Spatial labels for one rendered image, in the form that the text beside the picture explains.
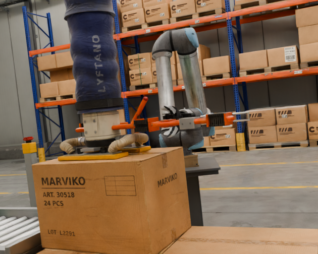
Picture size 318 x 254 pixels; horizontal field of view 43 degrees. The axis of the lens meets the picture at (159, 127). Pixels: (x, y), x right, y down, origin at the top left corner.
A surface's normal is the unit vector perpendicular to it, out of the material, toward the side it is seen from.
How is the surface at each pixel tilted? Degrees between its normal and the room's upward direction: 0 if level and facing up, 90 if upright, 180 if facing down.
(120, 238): 90
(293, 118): 89
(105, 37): 78
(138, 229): 90
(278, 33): 90
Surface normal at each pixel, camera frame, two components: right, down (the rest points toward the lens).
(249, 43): -0.39, 0.09
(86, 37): -0.03, -0.18
